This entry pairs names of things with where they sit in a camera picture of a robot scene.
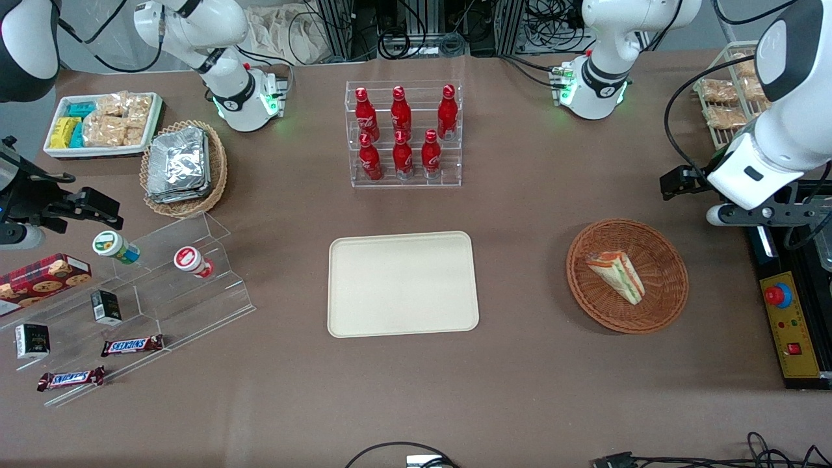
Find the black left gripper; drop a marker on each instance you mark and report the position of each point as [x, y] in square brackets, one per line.
[694, 180]

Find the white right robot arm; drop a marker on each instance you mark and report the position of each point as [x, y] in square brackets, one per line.
[227, 91]

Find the brown Snickers bar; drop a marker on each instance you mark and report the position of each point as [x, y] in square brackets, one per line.
[70, 378]
[132, 345]

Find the triangle sandwich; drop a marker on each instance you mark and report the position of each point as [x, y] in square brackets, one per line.
[617, 276]

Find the oval wicker basket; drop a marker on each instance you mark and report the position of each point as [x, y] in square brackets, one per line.
[218, 169]

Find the clear rice cracker bag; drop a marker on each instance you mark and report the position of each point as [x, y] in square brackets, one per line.
[112, 105]
[139, 110]
[104, 132]
[134, 135]

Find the clear acrylic stepped shelf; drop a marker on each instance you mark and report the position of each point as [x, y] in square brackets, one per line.
[195, 305]

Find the clear plastic container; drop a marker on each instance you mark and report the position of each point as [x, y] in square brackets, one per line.
[825, 253]

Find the white rectangular snack tray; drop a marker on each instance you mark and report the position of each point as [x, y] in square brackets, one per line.
[97, 153]

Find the yellow snack packet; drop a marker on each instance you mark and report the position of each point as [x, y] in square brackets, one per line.
[63, 132]

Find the black and white box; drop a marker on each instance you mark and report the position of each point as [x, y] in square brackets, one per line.
[32, 339]

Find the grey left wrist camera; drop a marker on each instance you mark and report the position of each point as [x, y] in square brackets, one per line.
[718, 215]

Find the red cookie box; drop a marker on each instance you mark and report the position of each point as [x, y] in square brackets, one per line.
[39, 279]

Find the red cola bottle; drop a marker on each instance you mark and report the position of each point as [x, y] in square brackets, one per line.
[431, 156]
[370, 162]
[403, 159]
[366, 117]
[401, 114]
[447, 114]

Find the small black box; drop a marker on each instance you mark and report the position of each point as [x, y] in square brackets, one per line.
[105, 307]

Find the black yellow control box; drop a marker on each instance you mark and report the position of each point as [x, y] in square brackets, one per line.
[790, 325]

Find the aluminium frame post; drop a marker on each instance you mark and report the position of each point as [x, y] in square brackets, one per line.
[510, 26]
[338, 29]

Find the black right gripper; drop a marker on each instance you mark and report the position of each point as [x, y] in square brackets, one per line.
[31, 200]

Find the round brown wicker basket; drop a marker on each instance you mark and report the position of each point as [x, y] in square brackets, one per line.
[663, 273]

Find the beige plastic tray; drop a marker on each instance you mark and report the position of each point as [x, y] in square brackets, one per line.
[403, 286]

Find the beige cloth bag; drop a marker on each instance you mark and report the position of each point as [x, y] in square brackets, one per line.
[286, 32]

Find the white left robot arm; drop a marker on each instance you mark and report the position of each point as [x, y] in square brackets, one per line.
[604, 39]

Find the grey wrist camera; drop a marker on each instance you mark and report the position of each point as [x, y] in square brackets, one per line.
[19, 237]
[718, 215]

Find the silver foil packets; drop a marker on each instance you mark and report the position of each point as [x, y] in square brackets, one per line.
[177, 166]

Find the bagged brown snack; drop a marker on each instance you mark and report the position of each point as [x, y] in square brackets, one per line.
[753, 91]
[725, 117]
[718, 91]
[744, 68]

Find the red lid cup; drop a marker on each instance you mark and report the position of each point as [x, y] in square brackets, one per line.
[190, 260]

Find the clear acrylic bottle rack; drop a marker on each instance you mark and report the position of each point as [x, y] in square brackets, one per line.
[416, 183]

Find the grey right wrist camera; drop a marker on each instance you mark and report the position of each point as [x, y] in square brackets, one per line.
[19, 237]

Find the green lid cup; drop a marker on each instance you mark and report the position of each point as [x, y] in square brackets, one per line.
[112, 246]

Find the teal snack packet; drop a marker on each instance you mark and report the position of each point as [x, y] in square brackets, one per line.
[77, 136]
[81, 110]

